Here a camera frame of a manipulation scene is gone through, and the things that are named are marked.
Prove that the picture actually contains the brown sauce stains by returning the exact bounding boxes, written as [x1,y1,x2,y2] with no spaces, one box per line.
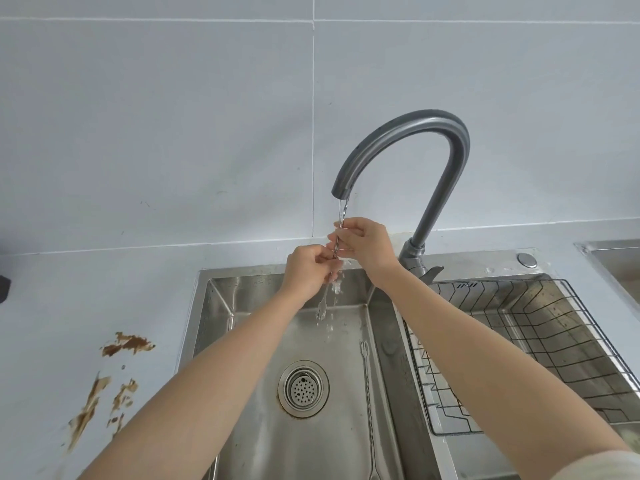
[64,331,157,454]

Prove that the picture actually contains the twisted metal fruit fork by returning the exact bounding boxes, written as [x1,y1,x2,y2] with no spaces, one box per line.
[357,341,385,480]
[315,219,347,327]

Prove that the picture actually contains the small stainless steel sink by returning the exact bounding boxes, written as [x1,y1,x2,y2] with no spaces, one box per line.
[574,239,640,306]

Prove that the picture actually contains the person's right forearm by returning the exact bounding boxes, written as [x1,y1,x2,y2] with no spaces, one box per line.
[367,265,635,480]

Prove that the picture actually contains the stainless steel double sink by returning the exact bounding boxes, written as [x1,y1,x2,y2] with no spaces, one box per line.
[174,249,640,480]

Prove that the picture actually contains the person's left hand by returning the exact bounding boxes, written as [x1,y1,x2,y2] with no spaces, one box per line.
[281,244,346,299]

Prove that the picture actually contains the white sleeve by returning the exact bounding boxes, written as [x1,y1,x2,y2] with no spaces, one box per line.
[504,446,640,480]

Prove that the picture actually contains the round metal drain strainer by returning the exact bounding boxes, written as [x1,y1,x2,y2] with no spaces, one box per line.
[277,360,331,419]

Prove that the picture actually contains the person's right hand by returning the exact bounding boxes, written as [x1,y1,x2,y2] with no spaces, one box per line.
[327,217,401,288]

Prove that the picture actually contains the black wire dish rack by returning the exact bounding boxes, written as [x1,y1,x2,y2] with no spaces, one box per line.
[402,278,640,437]

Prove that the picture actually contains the person's left forearm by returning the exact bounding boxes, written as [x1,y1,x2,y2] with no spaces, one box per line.
[75,289,314,480]

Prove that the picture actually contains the grey gooseneck faucet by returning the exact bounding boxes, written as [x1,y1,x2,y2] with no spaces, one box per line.
[332,110,471,286]

